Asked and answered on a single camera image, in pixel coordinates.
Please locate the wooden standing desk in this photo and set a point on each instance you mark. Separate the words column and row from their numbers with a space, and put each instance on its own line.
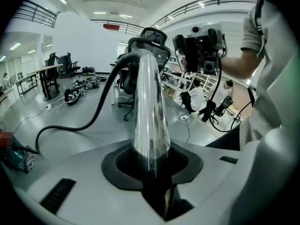
column 48, row 68

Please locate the white power strip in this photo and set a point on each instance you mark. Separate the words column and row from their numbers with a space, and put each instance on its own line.
column 48, row 106
column 184, row 117

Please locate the pile of black gear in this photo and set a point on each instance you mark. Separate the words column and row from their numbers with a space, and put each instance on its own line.
column 79, row 89

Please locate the person's right hand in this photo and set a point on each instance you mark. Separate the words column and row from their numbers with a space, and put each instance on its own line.
column 184, row 64

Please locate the white storage shelf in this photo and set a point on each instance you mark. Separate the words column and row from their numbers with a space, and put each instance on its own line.
column 178, row 78

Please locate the teal vacuum cleaner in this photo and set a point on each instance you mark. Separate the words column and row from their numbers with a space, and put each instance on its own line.
column 11, row 153

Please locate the red banner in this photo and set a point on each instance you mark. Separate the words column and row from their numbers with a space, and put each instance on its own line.
column 111, row 27

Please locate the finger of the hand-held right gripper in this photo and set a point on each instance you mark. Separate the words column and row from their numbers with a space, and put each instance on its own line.
column 179, row 44
column 213, row 40

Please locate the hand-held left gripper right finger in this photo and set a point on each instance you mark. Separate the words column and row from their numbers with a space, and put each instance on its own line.
column 193, row 166

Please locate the person's right forearm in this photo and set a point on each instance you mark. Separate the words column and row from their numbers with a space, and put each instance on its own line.
column 239, row 64

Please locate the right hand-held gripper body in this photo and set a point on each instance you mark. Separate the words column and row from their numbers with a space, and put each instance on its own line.
column 199, row 53

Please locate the black balcony railing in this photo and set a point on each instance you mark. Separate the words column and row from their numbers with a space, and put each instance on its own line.
column 206, row 2

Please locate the black high-back office chair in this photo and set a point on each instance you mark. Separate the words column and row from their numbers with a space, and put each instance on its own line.
column 69, row 63
column 52, row 62

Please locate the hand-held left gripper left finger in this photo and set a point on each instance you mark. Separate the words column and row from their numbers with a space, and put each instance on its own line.
column 112, row 170

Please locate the small black office chair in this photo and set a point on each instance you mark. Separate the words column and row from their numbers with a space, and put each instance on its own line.
column 221, row 108

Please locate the black mesh office chair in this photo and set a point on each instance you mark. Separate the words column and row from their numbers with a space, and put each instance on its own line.
column 150, row 55

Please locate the black bags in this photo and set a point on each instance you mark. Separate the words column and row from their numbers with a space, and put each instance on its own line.
column 88, row 70

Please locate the person's grey shirt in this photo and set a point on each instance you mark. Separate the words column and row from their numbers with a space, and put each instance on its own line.
column 276, row 55

